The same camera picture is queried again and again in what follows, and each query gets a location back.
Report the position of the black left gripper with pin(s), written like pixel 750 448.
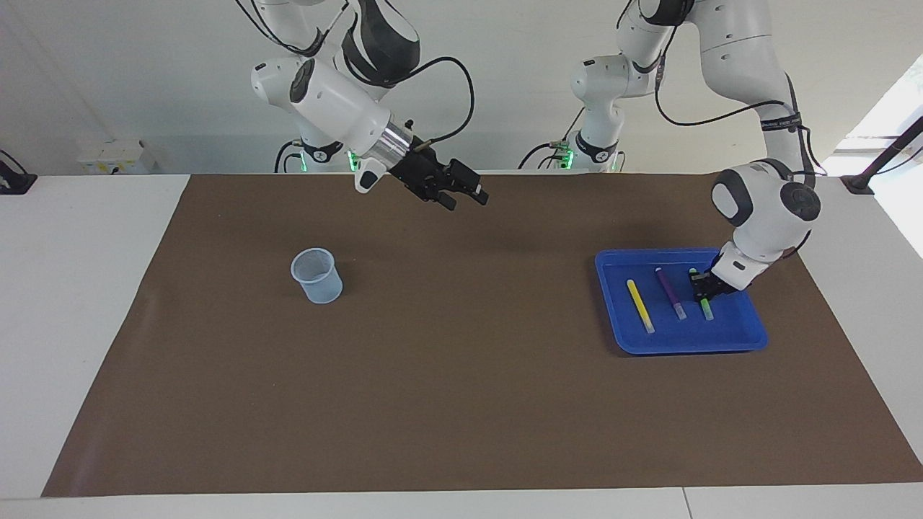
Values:
pixel 717 282

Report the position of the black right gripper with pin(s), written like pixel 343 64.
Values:
pixel 422 169

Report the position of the green pen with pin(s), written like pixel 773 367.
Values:
pixel 707 311

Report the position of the purple pen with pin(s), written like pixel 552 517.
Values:
pixel 670 292

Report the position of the yellow pen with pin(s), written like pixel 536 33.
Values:
pixel 640 306

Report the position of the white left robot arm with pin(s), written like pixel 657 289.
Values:
pixel 764 209

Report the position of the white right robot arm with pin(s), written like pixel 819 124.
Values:
pixel 332 101

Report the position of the blue plastic tray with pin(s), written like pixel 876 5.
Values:
pixel 728 331

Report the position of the translucent plastic cup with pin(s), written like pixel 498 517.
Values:
pixel 317 285

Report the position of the black clamp stand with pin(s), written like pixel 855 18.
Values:
pixel 14 182
pixel 858 184

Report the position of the brown table mat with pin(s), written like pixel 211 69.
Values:
pixel 461 396

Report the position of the white power strip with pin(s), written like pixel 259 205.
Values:
pixel 115 155

